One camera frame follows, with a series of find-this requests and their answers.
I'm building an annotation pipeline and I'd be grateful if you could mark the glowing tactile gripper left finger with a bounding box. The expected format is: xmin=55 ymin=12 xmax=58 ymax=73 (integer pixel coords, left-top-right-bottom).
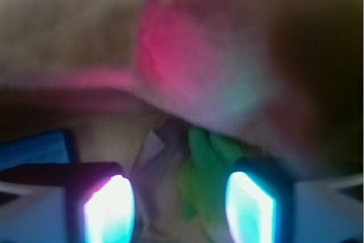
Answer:
xmin=1 ymin=162 xmax=136 ymax=242

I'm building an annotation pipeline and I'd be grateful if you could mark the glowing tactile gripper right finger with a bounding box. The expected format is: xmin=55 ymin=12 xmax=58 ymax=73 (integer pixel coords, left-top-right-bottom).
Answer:
xmin=225 ymin=157 xmax=363 ymax=242

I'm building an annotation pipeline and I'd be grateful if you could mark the green plush frog toy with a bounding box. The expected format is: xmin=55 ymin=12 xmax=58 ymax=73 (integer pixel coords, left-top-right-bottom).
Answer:
xmin=178 ymin=127 xmax=243 ymax=242

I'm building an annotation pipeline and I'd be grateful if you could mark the blue rectangular block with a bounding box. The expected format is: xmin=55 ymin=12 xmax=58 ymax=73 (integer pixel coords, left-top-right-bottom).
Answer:
xmin=1 ymin=129 xmax=78 ymax=171

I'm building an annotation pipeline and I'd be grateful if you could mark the brown paper bag tray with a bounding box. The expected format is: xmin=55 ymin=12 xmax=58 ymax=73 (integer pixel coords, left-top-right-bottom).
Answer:
xmin=0 ymin=0 xmax=364 ymax=243

